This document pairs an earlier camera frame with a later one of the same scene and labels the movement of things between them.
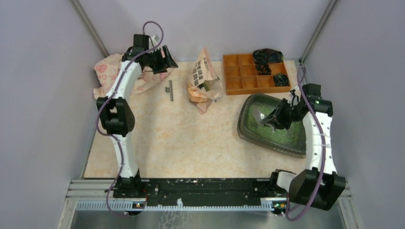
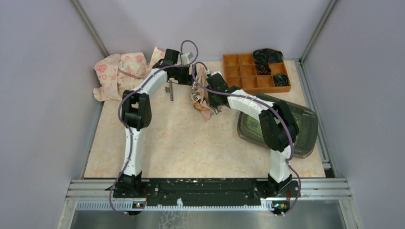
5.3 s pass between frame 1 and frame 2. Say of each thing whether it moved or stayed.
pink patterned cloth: stayed
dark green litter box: stayed
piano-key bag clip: stayed
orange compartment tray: stayed
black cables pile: stayed
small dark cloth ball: stayed
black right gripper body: moved
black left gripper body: moved
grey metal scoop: moved
